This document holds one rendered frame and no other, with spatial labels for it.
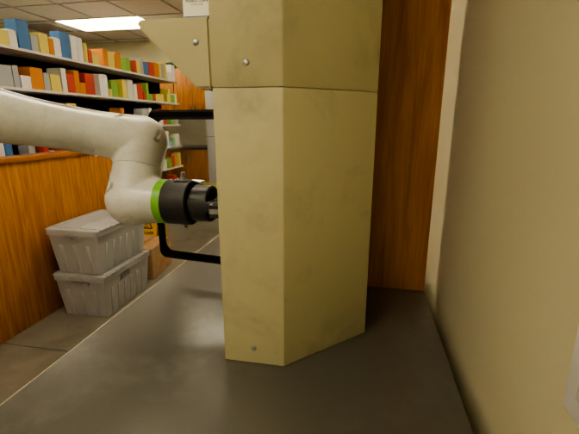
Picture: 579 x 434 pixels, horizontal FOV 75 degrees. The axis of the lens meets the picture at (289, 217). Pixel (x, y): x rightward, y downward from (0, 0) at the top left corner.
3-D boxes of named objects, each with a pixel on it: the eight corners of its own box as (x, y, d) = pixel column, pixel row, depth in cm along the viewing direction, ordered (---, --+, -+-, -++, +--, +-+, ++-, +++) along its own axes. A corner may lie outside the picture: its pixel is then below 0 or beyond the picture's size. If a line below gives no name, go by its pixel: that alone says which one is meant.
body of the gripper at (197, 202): (184, 188, 73) (231, 190, 71) (203, 181, 81) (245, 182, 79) (187, 226, 74) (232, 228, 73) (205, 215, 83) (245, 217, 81)
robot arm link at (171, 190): (182, 220, 84) (160, 232, 76) (178, 169, 81) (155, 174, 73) (207, 222, 83) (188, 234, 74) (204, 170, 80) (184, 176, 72)
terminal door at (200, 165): (259, 269, 97) (257, 108, 87) (160, 257, 106) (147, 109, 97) (261, 268, 98) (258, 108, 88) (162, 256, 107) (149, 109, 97)
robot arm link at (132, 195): (121, 226, 86) (88, 220, 75) (129, 173, 88) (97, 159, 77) (178, 230, 83) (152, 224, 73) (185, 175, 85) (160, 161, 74)
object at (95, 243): (151, 249, 313) (147, 210, 305) (102, 278, 255) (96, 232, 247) (106, 246, 320) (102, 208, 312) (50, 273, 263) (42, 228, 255)
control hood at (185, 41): (265, 99, 88) (264, 53, 85) (211, 88, 57) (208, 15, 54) (218, 100, 90) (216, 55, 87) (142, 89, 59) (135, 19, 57)
